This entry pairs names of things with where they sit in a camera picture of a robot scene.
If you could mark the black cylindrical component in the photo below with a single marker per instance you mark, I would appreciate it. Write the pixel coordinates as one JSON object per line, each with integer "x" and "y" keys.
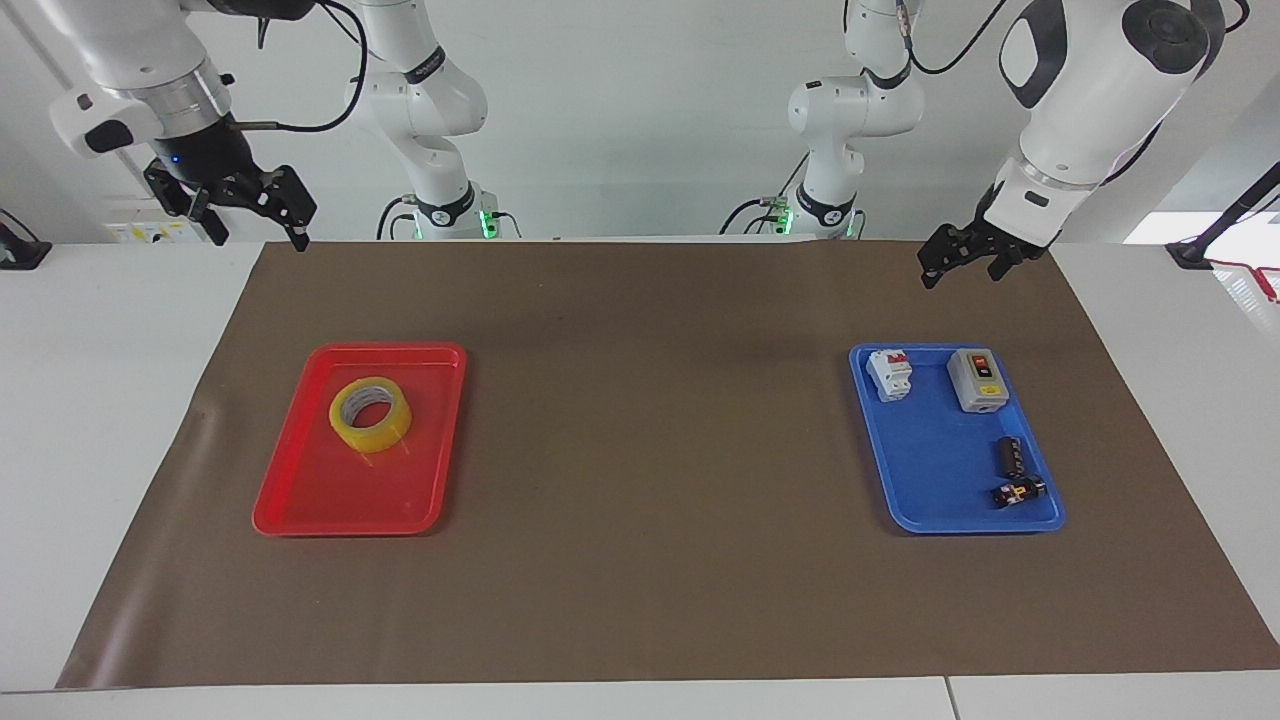
{"x": 1010, "y": 455}

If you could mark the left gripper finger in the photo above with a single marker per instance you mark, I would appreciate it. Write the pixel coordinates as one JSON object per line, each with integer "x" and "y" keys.
{"x": 950, "y": 250}
{"x": 1005, "y": 264}

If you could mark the grey switch box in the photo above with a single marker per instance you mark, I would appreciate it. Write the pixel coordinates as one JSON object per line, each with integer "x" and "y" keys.
{"x": 975, "y": 385}

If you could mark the yellow tape roll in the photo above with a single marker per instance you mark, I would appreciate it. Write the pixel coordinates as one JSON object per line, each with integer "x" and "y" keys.
{"x": 345, "y": 425}

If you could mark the red plastic tray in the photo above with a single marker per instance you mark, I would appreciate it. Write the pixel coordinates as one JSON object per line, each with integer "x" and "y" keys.
{"x": 300, "y": 490}

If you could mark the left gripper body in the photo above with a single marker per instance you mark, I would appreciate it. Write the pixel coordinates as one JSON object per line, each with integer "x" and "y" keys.
{"x": 1005, "y": 235}

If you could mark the black stand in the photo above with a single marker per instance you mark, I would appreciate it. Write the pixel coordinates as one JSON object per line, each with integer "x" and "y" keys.
{"x": 20, "y": 250}
{"x": 1225, "y": 215}

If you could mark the blue plastic tray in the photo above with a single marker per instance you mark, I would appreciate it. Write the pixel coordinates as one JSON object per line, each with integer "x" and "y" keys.
{"x": 930, "y": 470}

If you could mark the small black yellow component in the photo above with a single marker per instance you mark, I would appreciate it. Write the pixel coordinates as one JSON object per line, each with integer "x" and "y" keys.
{"x": 1018, "y": 492}

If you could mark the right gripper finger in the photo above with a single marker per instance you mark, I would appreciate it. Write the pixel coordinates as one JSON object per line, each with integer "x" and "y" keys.
{"x": 185, "y": 200}
{"x": 280, "y": 195}

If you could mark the white circuit breaker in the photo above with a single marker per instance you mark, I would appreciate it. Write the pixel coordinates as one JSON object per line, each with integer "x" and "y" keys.
{"x": 888, "y": 378}

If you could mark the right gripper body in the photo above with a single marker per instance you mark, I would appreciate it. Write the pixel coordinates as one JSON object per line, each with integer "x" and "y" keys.
{"x": 205, "y": 155}

